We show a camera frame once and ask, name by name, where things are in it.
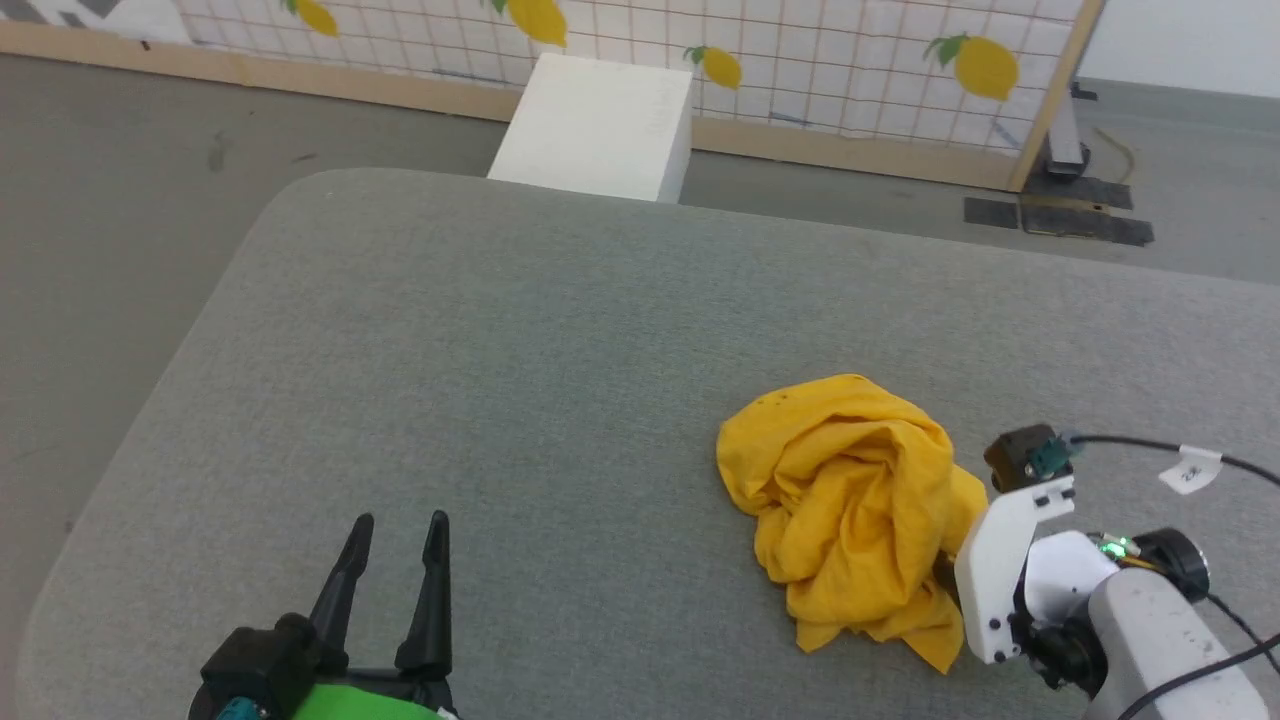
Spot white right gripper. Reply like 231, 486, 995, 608
935, 475, 1076, 666

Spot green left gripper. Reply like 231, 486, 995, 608
290, 510, 459, 720

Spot yellow printed t-shirt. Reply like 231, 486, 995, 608
716, 374, 991, 675

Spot large black floor mat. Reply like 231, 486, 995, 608
1020, 175, 1156, 248

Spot grey metal stand foot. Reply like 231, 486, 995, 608
1040, 80, 1099, 181

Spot white rectangular block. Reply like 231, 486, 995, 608
487, 52, 694, 204

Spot lemon print partition panel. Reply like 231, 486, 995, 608
0, 0, 1106, 193

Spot white right cable tag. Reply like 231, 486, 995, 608
1158, 446, 1225, 494

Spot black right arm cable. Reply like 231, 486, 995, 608
1115, 592, 1280, 720

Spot yellow floor cable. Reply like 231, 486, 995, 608
1095, 125, 1139, 186

